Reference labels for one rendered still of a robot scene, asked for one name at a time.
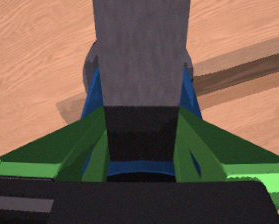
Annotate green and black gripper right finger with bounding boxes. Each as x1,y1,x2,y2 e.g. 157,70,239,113
173,105,279,211

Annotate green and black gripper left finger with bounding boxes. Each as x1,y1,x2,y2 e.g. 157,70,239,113
0,105,110,182

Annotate dark grey round base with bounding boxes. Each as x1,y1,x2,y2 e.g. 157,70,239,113
82,40,194,94

